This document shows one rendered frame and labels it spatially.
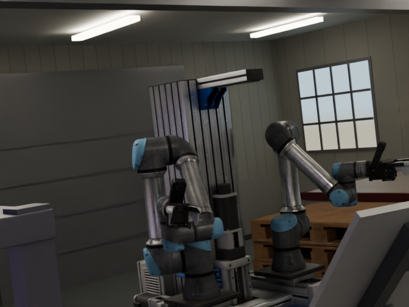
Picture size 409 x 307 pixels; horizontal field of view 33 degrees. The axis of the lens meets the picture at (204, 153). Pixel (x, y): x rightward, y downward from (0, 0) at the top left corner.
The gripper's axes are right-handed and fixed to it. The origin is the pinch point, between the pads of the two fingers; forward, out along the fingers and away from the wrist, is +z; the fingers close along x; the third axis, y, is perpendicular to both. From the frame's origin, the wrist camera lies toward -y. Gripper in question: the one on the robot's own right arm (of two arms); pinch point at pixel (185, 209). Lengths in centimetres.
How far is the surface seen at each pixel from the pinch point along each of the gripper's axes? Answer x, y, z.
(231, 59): -230, -146, -800
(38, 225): 43, -14, 147
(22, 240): 45, -13, 148
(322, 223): -155, 37, -259
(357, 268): -25, 6, 68
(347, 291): -26, 13, 62
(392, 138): -423, -30, -657
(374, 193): -265, 25, -394
